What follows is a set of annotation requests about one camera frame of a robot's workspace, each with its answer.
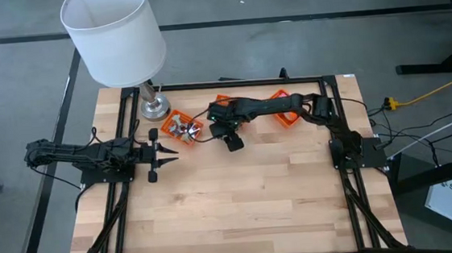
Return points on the orange plastic basket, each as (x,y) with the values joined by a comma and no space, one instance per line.
(166,128)
(278,94)
(222,99)

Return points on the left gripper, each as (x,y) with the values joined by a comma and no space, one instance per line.
(147,155)

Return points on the silver metal lamp stand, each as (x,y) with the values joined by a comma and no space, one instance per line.
(155,108)

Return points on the beige staple remover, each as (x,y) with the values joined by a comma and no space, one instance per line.
(189,133)
(175,124)

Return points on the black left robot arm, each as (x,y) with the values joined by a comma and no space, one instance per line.
(70,153)

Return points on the black equipment stand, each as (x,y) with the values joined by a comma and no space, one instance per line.
(436,174)

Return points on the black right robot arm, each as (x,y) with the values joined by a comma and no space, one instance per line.
(273,104)

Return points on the black aluminium rig frame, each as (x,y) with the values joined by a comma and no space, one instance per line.
(226,84)

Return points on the black plastic clamp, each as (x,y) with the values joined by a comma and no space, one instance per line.
(283,72)

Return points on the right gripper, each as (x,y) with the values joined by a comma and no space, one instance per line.
(223,122)

